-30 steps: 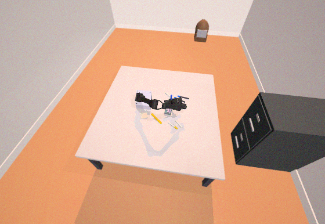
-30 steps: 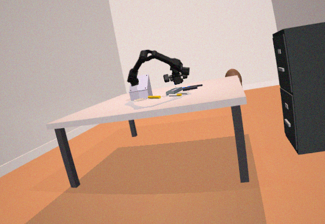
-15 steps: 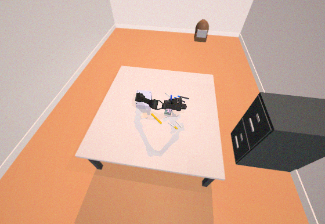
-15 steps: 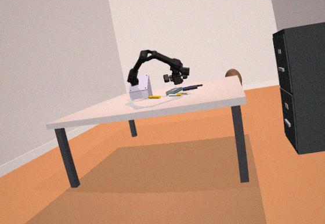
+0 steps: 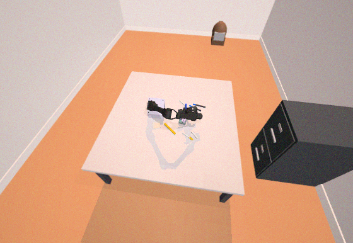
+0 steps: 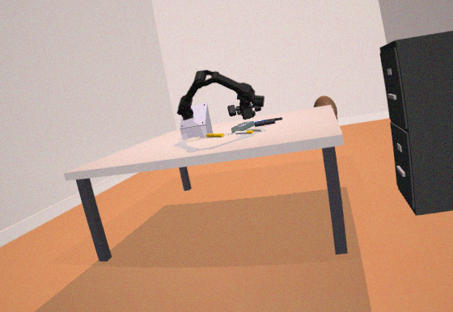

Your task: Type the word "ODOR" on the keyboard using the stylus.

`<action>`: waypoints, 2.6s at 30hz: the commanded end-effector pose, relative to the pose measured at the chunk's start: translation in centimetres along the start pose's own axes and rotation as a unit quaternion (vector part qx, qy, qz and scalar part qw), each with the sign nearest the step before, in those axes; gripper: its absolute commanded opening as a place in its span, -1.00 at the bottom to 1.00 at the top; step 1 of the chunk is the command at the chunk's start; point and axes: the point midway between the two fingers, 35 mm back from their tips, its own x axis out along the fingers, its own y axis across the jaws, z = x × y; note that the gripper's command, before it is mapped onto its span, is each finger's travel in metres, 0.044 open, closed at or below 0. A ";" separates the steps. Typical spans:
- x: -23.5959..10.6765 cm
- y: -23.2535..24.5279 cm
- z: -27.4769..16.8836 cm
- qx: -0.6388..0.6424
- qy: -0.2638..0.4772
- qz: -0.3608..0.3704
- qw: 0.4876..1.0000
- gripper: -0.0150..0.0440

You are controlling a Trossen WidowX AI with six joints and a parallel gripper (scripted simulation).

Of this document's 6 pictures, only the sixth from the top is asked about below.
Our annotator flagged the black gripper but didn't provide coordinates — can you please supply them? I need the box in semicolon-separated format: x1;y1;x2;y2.
227;103;261;116

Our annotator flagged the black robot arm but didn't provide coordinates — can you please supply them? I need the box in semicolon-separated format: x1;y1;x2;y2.
177;70;265;120

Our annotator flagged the keyboard with pink letter keys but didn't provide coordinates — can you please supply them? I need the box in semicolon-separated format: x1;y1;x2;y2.
231;121;255;133

